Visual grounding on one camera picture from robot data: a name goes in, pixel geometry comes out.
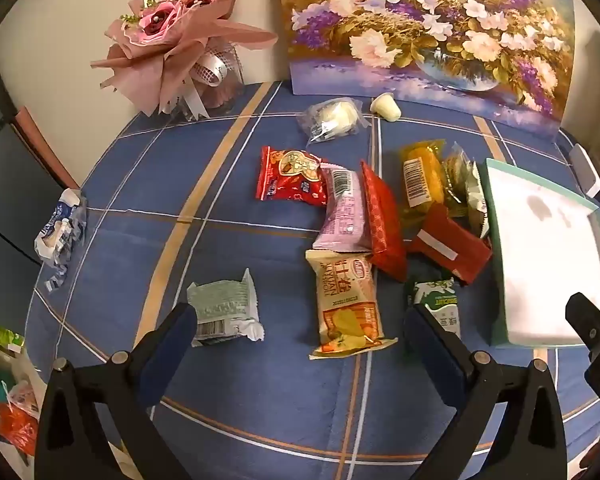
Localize white printed snack packet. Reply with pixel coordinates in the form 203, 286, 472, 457
462, 160, 492, 241

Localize yellow snack packet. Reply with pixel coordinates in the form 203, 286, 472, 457
397, 140, 448, 226

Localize dark red white-striped snack packet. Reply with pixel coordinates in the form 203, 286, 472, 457
405, 203, 493, 286

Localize cream jelly cup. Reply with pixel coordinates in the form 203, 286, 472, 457
370, 93, 402, 122

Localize red patterned snack packet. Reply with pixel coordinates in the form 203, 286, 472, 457
360, 160, 409, 283

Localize blue plaid cloth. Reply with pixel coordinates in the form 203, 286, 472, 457
25, 80, 600, 480

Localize clear glass vase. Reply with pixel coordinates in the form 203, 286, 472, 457
180, 45, 246, 121

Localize white rectangular device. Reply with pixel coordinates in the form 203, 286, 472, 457
569, 143, 600, 198

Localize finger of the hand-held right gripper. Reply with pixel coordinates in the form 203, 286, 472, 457
565, 291, 600, 398

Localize light green snack packet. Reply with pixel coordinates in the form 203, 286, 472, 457
186, 267, 265, 347

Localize blue white snack packet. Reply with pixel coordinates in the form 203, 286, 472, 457
34, 187, 88, 293

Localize beige cracker packet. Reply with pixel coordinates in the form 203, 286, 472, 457
305, 250, 398, 361

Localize dark cabinet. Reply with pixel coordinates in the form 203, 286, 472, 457
0, 67, 81, 331

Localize red peanut print snack packet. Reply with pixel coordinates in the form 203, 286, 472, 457
255, 146, 331, 207

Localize pink snack packet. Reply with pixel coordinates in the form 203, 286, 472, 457
312, 164, 373, 253

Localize flower painting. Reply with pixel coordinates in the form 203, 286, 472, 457
275, 0, 578, 141

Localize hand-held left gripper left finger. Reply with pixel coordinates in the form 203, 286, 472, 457
34, 302, 201, 480

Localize clear cream pastry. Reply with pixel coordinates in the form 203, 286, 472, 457
296, 97, 371, 147

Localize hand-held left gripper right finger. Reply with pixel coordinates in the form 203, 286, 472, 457
402, 304, 568, 480

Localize clear green snack packet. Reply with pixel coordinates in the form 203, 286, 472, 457
442, 142, 473, 218

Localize white box with teal rim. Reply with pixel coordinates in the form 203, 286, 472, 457
482, 157, 600, 350

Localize red plastic bag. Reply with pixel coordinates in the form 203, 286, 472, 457
0, 380, 41, 456

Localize green white biscuit packet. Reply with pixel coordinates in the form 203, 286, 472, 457
406, 277, 462, 341

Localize pink flower bouquet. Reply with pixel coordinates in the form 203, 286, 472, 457
90, 0, 281, 121

